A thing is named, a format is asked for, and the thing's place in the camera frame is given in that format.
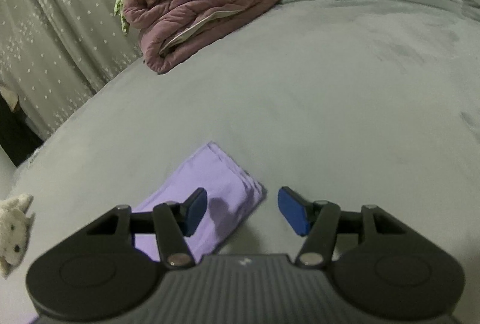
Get purple pants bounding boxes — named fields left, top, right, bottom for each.
left=23, top=140, right=268, bottom=324

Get white plush dog toy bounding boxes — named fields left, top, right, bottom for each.
left=0, top=193, right=33, bottom=278

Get black hanging garment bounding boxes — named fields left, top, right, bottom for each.
left=0, top=97, right=44, bottom=167

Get grey star curtain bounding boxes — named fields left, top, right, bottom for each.
left=1, top=0, right=141, bottom=138

